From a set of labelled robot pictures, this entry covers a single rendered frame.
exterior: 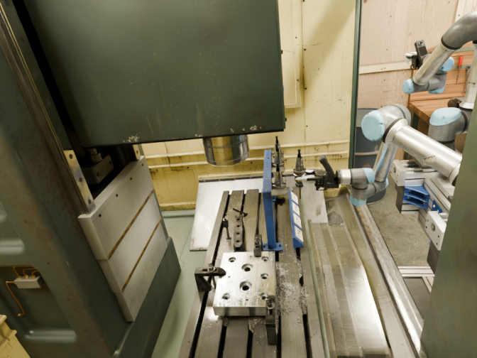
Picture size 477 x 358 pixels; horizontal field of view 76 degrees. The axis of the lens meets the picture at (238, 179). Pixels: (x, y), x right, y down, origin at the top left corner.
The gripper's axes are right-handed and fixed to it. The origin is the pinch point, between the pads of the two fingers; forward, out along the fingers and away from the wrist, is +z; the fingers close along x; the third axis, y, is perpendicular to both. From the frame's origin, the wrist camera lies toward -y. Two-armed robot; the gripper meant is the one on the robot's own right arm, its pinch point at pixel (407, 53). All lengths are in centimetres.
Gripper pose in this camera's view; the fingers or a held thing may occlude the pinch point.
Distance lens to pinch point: 227.6
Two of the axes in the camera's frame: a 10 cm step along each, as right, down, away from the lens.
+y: 2.6, 8.5, 4.6
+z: -1.1, -4.5, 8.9
